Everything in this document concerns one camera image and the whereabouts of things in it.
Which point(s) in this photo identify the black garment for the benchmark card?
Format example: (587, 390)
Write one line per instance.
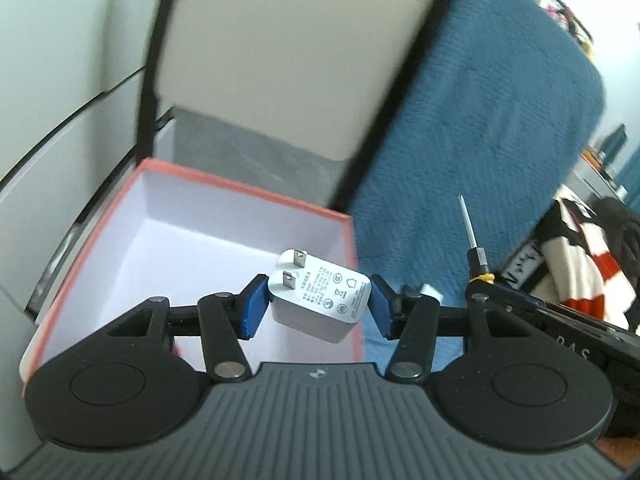
(622, 232)

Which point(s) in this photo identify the white chair with black frame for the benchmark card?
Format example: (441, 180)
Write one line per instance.
(280, 50)

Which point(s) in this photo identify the dark grey chair back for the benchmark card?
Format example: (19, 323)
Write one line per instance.
(612, 145)

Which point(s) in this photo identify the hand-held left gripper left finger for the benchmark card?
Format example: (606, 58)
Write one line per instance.
(252, 310)

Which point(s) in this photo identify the blue curtain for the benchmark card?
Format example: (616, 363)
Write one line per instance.
(631, 177)

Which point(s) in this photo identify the black clothes rack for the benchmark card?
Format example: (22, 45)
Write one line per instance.
(560, 2)

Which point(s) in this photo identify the white plug charger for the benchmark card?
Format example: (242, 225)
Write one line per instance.
(320, 305)

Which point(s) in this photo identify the red black white striped blanket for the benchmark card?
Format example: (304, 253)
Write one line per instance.
(590, 260)

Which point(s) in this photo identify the white wardrobe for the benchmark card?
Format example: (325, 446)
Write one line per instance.
(55, 60)

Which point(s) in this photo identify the white dresser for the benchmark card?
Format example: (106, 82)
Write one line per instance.
(595, 180)

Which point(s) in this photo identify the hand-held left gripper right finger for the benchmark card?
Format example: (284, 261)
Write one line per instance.
(380, 310)

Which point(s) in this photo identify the pink cardboard box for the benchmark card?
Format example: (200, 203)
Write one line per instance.
(175, 240)

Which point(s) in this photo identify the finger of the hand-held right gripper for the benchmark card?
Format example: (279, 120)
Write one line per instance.
(520, 296)

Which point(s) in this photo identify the blue quilted cushion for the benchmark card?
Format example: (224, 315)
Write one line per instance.
(475, 135)

